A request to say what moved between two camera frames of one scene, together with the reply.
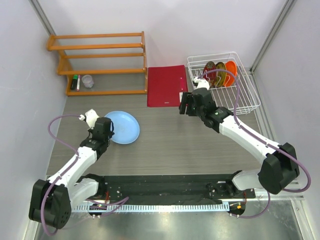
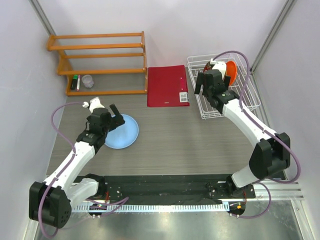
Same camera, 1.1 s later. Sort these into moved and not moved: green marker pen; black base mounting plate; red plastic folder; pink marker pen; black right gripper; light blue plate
Moved: black right gripper; light blue plate
Not moved: red plastic folder; green marker pen; pink marker pen; black base mounting plate
